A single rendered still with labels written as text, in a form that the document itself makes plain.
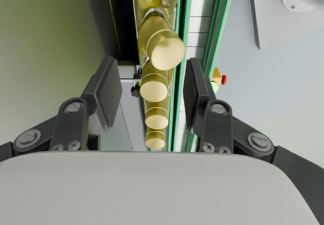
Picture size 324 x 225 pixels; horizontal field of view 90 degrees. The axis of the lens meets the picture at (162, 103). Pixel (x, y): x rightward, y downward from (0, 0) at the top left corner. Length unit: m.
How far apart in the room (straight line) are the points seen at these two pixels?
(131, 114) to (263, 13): 0.64
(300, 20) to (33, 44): 0.86
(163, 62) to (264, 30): 0.72
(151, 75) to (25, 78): 0.12
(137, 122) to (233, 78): 0.58
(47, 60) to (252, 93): 1.02
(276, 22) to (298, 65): 0.33
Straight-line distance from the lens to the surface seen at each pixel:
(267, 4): 0.81
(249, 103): 1.16
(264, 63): 0.99
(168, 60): 0.16
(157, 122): 0.23
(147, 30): 0.17
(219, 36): 0.39
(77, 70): 0.28
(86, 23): 0.33
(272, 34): 0.87
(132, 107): 0.63
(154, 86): 0.19
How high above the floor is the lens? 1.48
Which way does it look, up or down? 45 degrees down
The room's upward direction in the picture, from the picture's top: 179 degrees counter-clockwise
